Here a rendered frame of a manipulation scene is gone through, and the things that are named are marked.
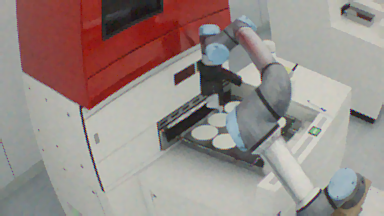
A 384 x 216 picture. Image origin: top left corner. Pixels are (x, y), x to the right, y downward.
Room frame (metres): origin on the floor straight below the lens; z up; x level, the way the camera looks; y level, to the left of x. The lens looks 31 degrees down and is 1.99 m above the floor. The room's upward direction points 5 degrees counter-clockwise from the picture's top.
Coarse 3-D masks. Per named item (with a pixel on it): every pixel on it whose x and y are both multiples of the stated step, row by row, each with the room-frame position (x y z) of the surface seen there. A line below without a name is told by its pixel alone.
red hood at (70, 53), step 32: (32, 0) 1.65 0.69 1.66; (64, 0) 1.41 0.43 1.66; (96, 0) 1.38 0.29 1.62; (128, 0) 1.50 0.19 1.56; (160, 0) 1.61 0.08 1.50; (192, 0) 1.74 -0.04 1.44; (224, 0) 1.90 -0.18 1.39; (32, 32) 1.66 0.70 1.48; (64, 32) 1.42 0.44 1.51; (96, 32) 1.38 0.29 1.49; (128, 32) 1.49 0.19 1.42; (160, 32) 1.60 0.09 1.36; (192, 32) 1.73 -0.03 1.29; (32, 64) 1.69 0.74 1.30; (64, 64) 1.43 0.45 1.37; (96, 64) 1.37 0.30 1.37; (128, 64) 1.48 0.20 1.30; (160, 64) 1.60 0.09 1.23; (64, 96) 1.46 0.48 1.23; (96, 96) 1.36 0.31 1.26
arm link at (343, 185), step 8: (344, 168) 0.96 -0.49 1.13; (336, 176) 0.95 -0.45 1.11; (344, 176) 0.93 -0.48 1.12; (352, 176) 0.92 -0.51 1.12; (328, 184) 0.98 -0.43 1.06; (336, 184) 0.93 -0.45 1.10; (344, 184) 0.91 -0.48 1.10; (352, 184) 0.89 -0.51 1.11; (328, 192) 0.93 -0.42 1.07; (336, 192) 0.90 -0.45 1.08; (344, 192) 0.88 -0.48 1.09; (352, 192) 0.90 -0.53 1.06; (328, 200) 0.91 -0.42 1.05; (336, 200) 0.89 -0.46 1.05; (344, 200) 0.89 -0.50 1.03; (336, 208) 0.89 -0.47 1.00
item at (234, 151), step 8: (224, 104) 1.84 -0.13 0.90; (216, 112) 1.78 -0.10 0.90; (224, 112) 1.78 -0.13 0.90; (200, 120) 1.74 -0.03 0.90; (288, 120) 1.66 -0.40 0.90; (192, 128) 1.68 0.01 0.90; (224, 128) 1.66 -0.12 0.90; (184, 136) 1.63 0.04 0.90; (192, 136) 1.63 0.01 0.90; (216, 136) 1.62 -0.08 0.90; (208, 144) 1.57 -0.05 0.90; (224, 152) 1.50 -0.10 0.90; (232, 152) 1.50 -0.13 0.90; (240, 152) 1.49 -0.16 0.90; (248, 152) 1.48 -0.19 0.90; (248, 160) 1.43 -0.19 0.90
